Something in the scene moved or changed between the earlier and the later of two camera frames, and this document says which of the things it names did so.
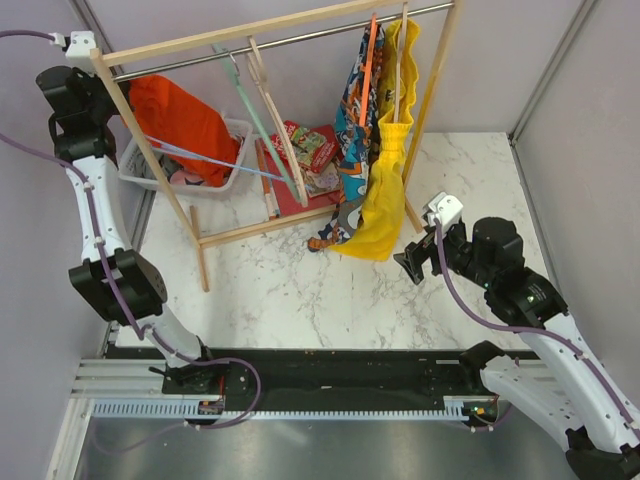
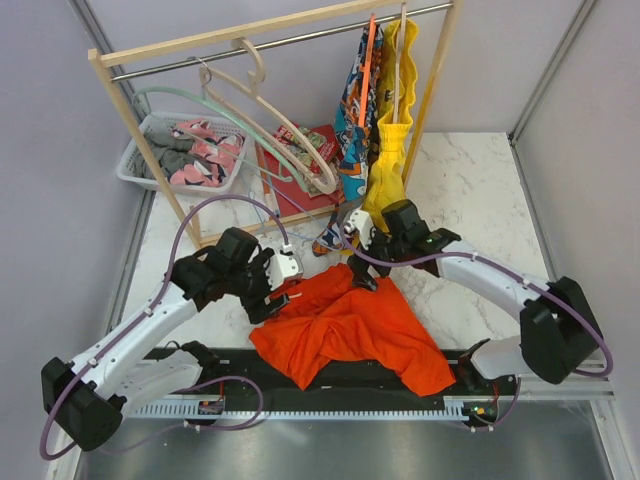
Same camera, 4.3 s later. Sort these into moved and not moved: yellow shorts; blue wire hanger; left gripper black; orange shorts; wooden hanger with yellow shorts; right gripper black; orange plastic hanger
Moved: blue wire hanger; orange shorts; left gripper black; right gripper black
Not moved: wooden hanger with yellow shorts; yellow shorts; orange plastic hanger
